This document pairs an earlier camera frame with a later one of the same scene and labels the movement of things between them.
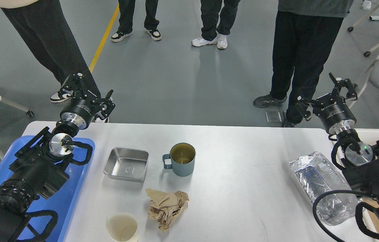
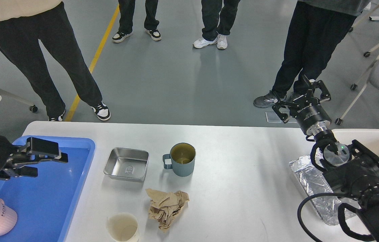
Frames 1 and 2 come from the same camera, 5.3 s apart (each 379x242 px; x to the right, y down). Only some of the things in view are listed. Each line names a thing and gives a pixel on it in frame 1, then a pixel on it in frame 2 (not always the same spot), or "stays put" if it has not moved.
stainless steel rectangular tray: (127, 164) stays put
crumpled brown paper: (164, 205) stays put
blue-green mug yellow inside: (181, 159) stays put
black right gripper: (331, 109) to (310, 114)
